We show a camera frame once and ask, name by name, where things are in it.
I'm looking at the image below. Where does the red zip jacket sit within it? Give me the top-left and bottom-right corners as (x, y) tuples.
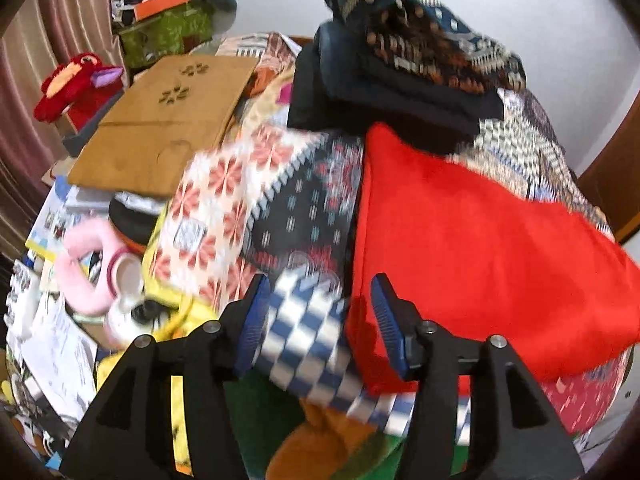
(345, 124), (639, 394)

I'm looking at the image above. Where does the navy patterned folded clothes pile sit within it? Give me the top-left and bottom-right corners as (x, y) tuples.
(288, 0), (526, 154)

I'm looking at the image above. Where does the yellow cartoon blanket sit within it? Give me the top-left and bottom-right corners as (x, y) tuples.
(94, 199), (222, 476)

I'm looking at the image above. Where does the cream and tan fleece blanket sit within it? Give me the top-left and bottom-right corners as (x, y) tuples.
(221, 368), (471, 480)

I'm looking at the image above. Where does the pink plush toy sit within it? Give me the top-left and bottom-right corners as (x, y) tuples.
(53, 218), (143, 316)

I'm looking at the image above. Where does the patchwork patterned bed sheet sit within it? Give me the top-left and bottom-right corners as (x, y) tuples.
(142, 31), (632, 446)

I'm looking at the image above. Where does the wooden wardrobe cabinet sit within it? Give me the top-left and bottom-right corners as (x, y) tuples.
(578, 96), (640, 244)

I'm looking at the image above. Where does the wooden lap desk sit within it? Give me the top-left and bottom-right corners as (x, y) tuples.
(67, 55), (257, 197)

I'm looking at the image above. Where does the red plush toy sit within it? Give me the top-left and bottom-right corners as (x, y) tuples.
(34, 52), (125, 131)

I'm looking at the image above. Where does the green patterned storage box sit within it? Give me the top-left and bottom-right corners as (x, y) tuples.
(118, 1), (216, 70)

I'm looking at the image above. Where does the striped brown curtain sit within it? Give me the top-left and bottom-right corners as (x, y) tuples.
(0, 0), (126, 261)

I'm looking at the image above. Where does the orange box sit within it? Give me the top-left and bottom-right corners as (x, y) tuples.
(134, 0), (190, 21)

